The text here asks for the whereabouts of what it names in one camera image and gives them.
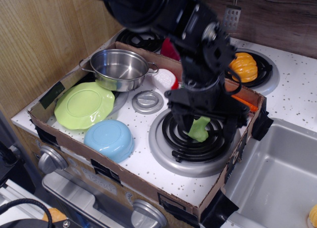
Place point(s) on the grey sink basin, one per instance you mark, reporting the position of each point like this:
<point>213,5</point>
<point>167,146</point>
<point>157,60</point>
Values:
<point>275,184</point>

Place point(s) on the yellow toy in sink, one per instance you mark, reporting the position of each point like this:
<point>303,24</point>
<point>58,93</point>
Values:
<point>312,217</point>

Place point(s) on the front right black burner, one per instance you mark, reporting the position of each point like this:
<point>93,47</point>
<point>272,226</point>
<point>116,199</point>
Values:
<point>177,152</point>

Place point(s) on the steel pot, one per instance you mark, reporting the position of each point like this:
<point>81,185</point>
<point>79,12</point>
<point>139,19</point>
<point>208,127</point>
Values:
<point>118,70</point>

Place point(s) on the orange toy bottom left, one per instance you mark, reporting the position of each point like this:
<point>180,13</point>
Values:
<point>57,215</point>

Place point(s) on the oven knob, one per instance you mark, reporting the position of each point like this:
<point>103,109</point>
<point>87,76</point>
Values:
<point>145,215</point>
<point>50,158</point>

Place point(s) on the orange toy carrot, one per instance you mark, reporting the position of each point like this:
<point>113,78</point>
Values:
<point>252,107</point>

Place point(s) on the white red toy cheese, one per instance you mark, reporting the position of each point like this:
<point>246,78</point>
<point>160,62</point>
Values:
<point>164,80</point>

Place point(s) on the blue plastic bowl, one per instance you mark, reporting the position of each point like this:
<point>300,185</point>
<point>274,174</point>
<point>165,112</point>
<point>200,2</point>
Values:
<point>110,138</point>

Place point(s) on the yellow toy pumpkin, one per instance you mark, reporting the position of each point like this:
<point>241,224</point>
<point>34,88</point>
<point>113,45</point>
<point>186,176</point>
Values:
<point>244,66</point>

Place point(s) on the back left black burner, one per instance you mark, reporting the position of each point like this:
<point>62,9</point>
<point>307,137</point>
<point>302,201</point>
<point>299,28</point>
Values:
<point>145,40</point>

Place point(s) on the left oven knob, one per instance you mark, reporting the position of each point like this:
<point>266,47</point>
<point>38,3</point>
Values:
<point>50,158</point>

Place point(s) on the cardboard fence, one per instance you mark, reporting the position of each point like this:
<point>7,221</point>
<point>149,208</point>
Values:
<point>184,199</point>

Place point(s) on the green plastic plate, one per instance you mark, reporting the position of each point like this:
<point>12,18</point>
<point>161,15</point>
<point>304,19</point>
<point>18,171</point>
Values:
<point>83,106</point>

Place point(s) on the back right black burner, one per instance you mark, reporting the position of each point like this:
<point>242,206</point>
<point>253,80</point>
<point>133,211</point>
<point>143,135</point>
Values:
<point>268,75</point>

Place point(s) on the right oven knob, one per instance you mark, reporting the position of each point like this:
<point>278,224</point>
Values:
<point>145,215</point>

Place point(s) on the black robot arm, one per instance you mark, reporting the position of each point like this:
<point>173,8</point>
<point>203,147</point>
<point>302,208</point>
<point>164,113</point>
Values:
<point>205,52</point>

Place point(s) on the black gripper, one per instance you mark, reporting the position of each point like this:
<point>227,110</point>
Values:
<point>213,101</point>

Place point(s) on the green toy broccoli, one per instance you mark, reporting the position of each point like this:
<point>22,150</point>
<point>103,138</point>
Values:
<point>198,130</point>

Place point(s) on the black burner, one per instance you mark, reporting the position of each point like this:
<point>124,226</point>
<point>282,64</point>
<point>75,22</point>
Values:
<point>145,40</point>
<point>268,75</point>
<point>177,152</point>

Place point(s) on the hanging steel spatula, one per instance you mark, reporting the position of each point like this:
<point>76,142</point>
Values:
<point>231,17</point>

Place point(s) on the red toy pepper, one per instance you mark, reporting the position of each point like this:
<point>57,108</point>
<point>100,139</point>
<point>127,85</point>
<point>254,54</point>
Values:
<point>168,50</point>

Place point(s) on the front grey stove knob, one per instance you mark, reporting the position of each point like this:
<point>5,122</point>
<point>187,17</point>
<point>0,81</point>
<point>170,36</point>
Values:
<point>147,102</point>

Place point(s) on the oven door handle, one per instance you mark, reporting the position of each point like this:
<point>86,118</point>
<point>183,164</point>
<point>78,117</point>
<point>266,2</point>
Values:
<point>86,205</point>

